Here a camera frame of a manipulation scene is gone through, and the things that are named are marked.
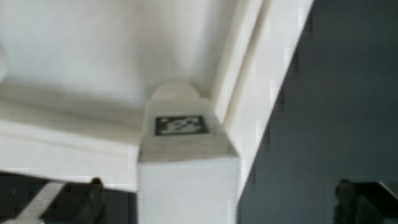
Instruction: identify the white table leg with tag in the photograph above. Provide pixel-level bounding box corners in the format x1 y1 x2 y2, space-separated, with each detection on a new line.
137 82 240 224

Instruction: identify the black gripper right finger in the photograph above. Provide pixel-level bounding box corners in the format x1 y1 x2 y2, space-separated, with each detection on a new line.
333 179 398 224

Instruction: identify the white square tabletop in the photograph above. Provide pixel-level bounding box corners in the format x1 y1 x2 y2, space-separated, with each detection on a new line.
0 0 265 157

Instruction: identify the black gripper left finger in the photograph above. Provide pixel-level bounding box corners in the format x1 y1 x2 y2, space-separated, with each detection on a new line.
41 178 109 224

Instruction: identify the white fence wall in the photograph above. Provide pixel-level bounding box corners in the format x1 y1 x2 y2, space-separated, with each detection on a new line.
0 0 315 190

